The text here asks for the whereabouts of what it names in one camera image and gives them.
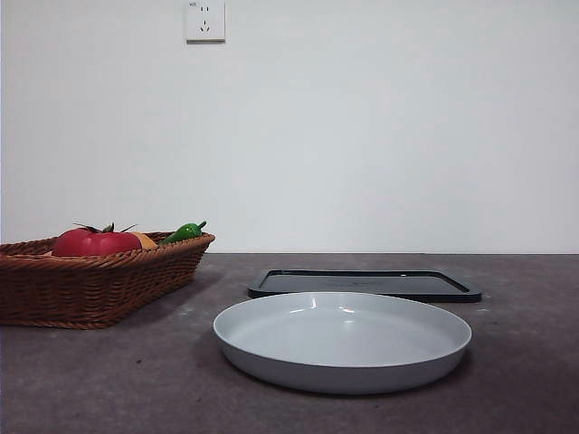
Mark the red tomato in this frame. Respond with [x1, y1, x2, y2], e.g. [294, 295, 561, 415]
[52, 222, 143, 258]

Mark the dark rectangular tray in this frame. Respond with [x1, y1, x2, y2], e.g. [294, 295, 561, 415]
[247, 269, 483, 304]

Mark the green pepper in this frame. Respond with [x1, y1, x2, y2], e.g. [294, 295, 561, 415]
[157, 221, 208, 246]

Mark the grey round plate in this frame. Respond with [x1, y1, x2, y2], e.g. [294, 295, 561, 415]
[213, 290, 473, 396]

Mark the orange-yellow round fruit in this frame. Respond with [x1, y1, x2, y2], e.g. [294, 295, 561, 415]
[130, 231, 159, 250]

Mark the brown wicker basket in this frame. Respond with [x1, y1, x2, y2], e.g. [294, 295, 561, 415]
[0, 231, 216, 330]

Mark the white wall socket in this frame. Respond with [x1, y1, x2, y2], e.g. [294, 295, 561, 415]
[185, 0, 226, 44]

